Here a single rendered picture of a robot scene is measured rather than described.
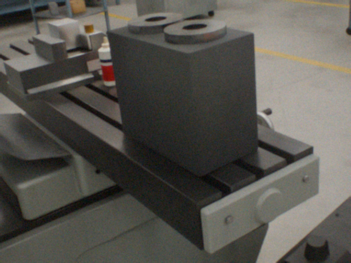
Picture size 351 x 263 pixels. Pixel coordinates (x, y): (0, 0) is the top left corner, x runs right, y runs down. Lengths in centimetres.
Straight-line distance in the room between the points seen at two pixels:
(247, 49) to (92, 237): 61
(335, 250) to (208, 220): 47
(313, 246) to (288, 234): 110
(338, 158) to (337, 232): 155
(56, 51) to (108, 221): 40
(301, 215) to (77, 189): 136
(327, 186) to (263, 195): 174
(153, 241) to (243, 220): 56
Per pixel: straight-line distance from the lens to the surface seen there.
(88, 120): 96
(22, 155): 99
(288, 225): 218
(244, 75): 71
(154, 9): 572
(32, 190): 103
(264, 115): 151
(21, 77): 113
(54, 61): 115
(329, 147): 280
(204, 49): 65
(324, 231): 117
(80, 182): 105
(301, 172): 76
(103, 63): 112
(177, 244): 130
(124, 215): 115
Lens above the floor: 129
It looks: 25 degrees down
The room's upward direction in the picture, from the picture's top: 7 degrees counter-clockwise
